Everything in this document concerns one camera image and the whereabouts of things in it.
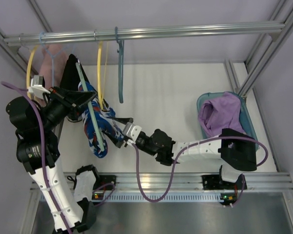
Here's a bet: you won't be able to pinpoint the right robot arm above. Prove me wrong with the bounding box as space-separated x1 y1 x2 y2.
101 117 257 183

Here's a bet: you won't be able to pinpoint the aluminium hanging rail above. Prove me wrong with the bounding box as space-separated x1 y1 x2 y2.
3 20 285 46

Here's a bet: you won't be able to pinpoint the black garment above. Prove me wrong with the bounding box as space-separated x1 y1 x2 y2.
60 54 89 122

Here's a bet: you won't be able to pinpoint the purple garment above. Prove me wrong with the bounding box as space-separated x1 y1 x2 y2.
198 92 245 138

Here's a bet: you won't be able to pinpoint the pink garment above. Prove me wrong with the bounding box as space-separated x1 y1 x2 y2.
38 44 69 90

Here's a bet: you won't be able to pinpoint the teal plastic basket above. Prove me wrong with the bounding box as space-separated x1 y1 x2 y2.
196 92 257 139

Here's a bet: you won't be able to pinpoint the light blue wire hanger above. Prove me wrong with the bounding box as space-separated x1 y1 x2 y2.
39 31 75 88

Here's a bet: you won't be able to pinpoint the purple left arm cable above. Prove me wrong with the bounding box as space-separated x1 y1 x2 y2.
1 81 117 234

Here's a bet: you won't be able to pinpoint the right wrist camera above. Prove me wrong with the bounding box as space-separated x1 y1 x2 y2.
123 123 142 140

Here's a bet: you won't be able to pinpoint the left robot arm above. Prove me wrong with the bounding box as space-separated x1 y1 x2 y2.
6 85 100 234

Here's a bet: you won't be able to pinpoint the teal plastic hanger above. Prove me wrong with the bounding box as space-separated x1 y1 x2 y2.
115 27 124 103

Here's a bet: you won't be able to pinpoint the slotted cable duct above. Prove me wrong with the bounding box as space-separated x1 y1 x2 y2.
70 192 237 203

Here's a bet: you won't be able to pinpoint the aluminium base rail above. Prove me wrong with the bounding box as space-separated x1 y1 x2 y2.
100 173 293 193

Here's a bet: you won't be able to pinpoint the yellow plastic hanger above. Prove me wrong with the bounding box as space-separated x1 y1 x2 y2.
26 45 39 99
97 41 108 110

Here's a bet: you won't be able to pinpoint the aluminium frame post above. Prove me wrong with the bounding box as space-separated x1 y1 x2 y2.
224 0 293 98

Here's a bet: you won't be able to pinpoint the mint green plastic hanger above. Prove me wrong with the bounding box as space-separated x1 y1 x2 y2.
75 60 105 153

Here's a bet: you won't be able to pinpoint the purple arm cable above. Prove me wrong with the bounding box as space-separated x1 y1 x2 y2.
133 136 269 208
1 81 117 234

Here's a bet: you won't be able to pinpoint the blue red white patterned trousers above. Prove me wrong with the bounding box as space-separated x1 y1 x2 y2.
82 96 123 158

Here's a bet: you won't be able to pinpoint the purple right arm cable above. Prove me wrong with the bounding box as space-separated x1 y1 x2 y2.
133 136 269 208

